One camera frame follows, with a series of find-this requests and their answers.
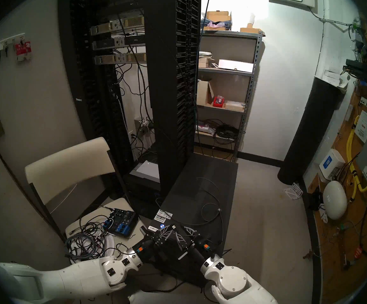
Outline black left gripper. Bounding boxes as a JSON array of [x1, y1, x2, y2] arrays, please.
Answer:
[[133, 225, 180, 260]]

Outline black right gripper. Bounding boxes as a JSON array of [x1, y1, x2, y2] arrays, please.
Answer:
[[175, 226, 211, 263]]

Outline black USB cable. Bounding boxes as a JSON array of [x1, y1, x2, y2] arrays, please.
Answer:
[[155, 177, 225, 253]]

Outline black workstation tower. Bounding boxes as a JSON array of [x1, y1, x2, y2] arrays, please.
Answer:
[[147, 153, 239, 288]]

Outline black blue audio mixer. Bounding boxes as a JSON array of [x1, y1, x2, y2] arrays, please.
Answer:
[[103, 208, 139, 238]]

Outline white flat device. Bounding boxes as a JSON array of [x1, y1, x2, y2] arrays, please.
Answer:
[[130, 160, 160, 183]]

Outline grey outlet box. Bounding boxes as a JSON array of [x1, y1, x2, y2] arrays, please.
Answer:
[[134, 117, 154, 134]]

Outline cream folding chair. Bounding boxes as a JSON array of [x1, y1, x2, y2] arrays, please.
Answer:
[[25, 136, 150, 282]]

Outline flat tan box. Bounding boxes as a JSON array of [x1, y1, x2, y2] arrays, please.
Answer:
[[224, 101, 246, 112]]

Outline open cardboard box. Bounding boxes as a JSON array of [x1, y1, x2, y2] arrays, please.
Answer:
[[197, 80, 214, 106]]

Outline black server rack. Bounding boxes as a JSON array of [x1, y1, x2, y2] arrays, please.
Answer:
[[58, 0, 202, 212]]

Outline white oval router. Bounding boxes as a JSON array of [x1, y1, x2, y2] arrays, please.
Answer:
[[323, 180, 348, 220]]

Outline plywood backboard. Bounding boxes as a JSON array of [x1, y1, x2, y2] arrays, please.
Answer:
[[307, 22, 367, 304]]

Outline white modem blue label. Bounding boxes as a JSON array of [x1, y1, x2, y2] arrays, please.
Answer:
[[319, 149, 345, 181]]

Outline tall black cylinder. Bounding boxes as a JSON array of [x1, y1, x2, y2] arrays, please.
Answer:
[[278, 77, 345, 185]]

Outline grey metal shelf unit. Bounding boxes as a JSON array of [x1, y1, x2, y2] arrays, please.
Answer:
[[195, 30, 266, 161]]

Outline flat white box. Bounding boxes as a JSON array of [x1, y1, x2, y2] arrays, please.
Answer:
[[218, 59, 254, 73]]

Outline gold faced rack server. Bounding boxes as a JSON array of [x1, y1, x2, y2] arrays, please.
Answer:
[[89, 17, 146, 35], [95, 53, 147, 65]]

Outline black Dell rack server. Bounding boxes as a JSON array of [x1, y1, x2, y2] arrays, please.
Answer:
[[92, 35, 146, 50]]

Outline white paper label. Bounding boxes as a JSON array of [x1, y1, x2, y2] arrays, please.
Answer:
[[355, 110, 367, 144]]

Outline small white box stack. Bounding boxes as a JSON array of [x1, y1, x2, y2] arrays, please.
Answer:
[[323, 69, 349, 88]]

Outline large cardboard box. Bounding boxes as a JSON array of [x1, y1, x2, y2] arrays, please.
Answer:
[[205, 11, 231, 31]]

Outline red key tag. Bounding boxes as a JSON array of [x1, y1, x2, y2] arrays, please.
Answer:
[[15, 41, 32, 61]]

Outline white key hook rack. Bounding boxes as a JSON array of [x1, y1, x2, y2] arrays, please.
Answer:
[[0, 33, 26, 47]]

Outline tangled black cable bundle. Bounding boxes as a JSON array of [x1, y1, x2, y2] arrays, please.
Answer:
[[65, 216, 123, 260]]

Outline coiled black cables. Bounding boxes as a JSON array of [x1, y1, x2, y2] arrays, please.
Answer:
[[214, 123, 239, 141]]

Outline white folded bracket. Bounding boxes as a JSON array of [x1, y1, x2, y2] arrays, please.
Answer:
[[283, 182, 303, 200]]

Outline thick yellow cable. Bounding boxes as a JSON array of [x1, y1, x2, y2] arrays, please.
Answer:
[[346, 115, 367, 201]]

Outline black network switch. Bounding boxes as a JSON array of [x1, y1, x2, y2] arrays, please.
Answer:
[[344, 59, 367, 82]]

